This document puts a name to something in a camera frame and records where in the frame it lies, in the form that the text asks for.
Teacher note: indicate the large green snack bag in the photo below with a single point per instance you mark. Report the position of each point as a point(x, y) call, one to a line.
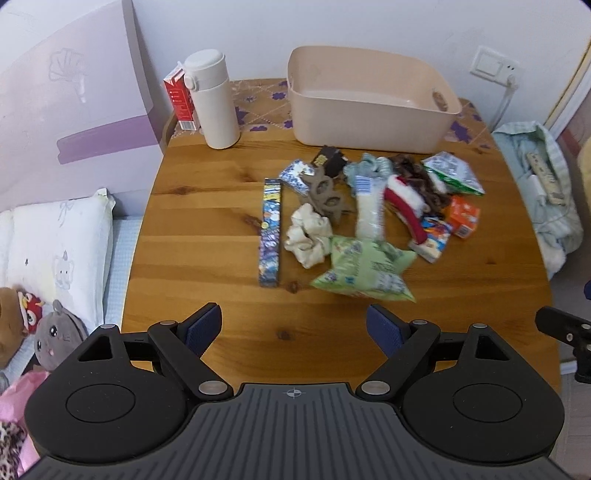
point(360, 267)

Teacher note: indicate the light blue bed sheet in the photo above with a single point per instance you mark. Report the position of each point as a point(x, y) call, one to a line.
point(122, 258)

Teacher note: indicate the brown plush toy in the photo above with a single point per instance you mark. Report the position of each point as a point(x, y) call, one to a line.
point(9, 323)

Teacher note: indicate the clear packet with barcode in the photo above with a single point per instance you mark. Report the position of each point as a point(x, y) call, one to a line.
point(369, 217)

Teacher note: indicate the long blue snack box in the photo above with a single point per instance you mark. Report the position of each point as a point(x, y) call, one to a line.
point(270, 230)

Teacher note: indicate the white plug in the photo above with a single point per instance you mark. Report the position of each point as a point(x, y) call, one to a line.
point(511, 82)

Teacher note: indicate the beige patterned strip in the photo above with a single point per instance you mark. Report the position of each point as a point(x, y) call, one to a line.
point(547, 177)

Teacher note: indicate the wooden desktop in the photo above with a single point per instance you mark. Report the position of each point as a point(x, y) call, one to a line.
point(207, 207)

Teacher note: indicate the yellow cloth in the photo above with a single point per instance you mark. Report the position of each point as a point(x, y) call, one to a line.
point(585, 161)

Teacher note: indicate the leopard print cloth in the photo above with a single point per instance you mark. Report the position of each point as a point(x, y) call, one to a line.
point(11, 447)

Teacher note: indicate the pink cloth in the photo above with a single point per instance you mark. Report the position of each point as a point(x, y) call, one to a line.
point(23, 397)

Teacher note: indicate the blue white patterned packet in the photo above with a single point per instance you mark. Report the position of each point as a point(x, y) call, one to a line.
point(295, 175)

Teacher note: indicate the wooden chair back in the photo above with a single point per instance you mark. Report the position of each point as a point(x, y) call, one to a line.
point(167, 131)

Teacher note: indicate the beige plastic storage bin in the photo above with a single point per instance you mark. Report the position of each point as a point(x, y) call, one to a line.
point(360, 124)

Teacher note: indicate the white wall switch socket panel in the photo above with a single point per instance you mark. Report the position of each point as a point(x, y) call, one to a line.
point(489, 62)

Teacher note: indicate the light blue scrunchie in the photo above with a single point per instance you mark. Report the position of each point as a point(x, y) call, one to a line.
point(369, 165)

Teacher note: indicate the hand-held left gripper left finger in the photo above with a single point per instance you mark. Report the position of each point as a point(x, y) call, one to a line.
point(203, 328)

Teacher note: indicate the red carton box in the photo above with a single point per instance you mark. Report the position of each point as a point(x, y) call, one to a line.
point(180, 101)

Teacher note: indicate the white scrunchie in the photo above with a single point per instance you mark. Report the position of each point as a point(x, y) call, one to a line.
point(307, 235)

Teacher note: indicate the purple flower patterned table mat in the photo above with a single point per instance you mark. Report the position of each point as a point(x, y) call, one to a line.
point(258, 101)

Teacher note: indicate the colourful snack packet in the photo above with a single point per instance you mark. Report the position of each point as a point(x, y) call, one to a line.
point(436, 240)

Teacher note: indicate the lilac bed headboard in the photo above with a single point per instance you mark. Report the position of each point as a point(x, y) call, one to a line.
point(69, 92)

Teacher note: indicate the white thermos bottle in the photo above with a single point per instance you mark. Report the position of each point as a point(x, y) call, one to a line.
point(214, 110)

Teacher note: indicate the grey plush toy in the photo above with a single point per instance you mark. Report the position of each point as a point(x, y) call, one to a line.
point(57, 337)

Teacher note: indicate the pale green clothes bundle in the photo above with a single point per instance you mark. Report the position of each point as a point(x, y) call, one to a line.
point(554, 226)

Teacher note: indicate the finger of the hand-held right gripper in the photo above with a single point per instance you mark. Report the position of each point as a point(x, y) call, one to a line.
point(556, 323)

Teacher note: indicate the green white snack packet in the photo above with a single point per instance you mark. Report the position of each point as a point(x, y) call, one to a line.
point(452, 175)

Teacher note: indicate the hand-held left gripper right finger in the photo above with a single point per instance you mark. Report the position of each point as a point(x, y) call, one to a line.
point(383, 330)

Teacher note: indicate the brown patterned panel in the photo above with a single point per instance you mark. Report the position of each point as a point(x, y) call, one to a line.
point(577, 134)

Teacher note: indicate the red white fluffy hair band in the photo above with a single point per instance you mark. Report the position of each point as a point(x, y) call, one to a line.
point(406, 203)

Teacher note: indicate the small orange box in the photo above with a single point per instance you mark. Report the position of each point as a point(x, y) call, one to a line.
point(464, 217)

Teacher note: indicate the white printed pillow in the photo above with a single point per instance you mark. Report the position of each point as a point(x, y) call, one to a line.
point(60, 249)

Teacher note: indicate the red plush toy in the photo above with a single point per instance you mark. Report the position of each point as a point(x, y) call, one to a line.
point(30, 311)

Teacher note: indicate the dark snack packet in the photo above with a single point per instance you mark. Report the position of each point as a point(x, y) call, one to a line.
point(330, 159)

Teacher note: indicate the white door frame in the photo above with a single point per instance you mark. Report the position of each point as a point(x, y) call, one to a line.
point(568, 97)

